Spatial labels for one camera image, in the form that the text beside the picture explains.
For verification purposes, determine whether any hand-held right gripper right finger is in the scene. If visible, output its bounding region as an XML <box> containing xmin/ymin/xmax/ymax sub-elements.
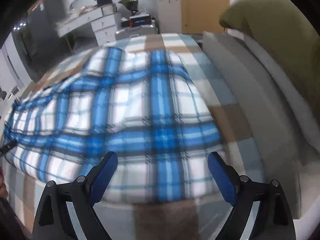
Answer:
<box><xmin>207</xmin><ymin>151</ymin><xmax>295</xmax><ymax>240</ymax></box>

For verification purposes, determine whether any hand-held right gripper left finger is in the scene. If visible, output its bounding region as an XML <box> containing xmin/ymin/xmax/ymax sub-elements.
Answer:
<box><xmin>32</xmin><ymin>151</ymin><xmax>118</xmax><ymax>240</ymax></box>

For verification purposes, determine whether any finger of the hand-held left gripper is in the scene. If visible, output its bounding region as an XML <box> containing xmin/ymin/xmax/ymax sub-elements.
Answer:
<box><xmin>0</xmin><ymin>140</ymin><xmax>18</xmax><ymax>157</ymax></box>

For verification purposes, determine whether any blue plaid shirt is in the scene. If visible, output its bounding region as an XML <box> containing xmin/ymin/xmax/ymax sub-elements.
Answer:
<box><xmin>4</xmin><ymin>47</ymin><xmax>224</xmax><ymax>203</ymax></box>

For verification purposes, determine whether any person's left hand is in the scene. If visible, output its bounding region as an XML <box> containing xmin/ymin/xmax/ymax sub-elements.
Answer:
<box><xmin>0</xmin><ymin>169</ymin><xmax>10</xmax><ymax>198</ymax></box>

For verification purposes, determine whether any brown white checkered bedsheet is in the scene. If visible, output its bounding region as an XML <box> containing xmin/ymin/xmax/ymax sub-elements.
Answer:
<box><xmin>5</xmin><ymin>32</ymin><xmax>265</xmax><ymax>240</ymax></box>

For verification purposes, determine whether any grey blanket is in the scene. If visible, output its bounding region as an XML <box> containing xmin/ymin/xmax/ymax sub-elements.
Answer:
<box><xmin>201</xmin><ymin>31</ymin><xmax>320</xmax><ymax>220</ymax></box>

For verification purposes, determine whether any white desk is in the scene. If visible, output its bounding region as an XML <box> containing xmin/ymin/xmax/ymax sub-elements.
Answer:
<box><xmin>55</xmin><ymin>4</ymin><xmax>119</xmax><ymax>53</ymax></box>

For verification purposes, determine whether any white drawer unit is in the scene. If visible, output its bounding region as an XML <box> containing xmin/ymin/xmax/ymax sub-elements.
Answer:
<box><xmin>91</xmin><ymin>12</ymin><xmax>118</xmax><ymax>47</ymax></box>

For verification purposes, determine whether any silver suitcase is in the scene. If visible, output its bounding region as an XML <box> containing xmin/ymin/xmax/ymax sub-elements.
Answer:
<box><xmin>115</xmin><ymin>17</ymin><xmax>159</xmax><ymax>40</ymax></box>

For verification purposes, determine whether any pile of desk clutter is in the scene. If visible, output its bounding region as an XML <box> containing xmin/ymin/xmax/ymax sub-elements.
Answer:
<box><xmin>67</xmin><ymin>4</ymin><xmax>97</xmax><ymax>18</ymax></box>

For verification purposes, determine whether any olive green pillow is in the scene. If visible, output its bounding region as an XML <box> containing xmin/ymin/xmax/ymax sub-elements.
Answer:
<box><xmin>219</xmin><ymin>0</ymin><xmax>320</xmax><ymax>110</ymax></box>

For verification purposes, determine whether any black box with red print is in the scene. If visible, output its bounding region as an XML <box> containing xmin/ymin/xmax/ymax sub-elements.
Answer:
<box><xmin>129</xmin><ymin>15</ymin><xmax>152</xmax><ymax>27</ymax></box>

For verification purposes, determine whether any white cabinet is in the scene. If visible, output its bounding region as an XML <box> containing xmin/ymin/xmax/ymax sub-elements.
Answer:
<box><xmin>156</xmin><ymin>0</ymin><xmax>182</xmax><ymax>34</ymax></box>

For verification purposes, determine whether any wooden door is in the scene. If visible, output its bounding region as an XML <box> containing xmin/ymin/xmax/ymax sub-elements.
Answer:
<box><xmin>179</xmin><ymin>0</ymin><xmax>230</xmax><ymax>34</ymax></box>

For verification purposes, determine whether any dark wrapped flower bouquet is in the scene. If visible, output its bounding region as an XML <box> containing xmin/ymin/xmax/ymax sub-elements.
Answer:
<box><xmin>118</xmin><ymin>0</ymin><xmax>139</xmax><ymax>14</ymax></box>

